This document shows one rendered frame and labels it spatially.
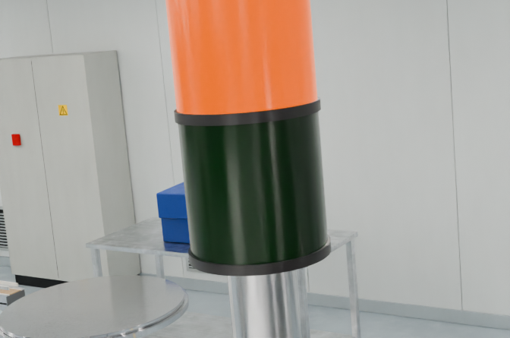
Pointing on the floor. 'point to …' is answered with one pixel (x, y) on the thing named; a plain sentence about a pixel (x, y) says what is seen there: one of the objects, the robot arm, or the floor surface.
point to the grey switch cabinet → (64, 165)
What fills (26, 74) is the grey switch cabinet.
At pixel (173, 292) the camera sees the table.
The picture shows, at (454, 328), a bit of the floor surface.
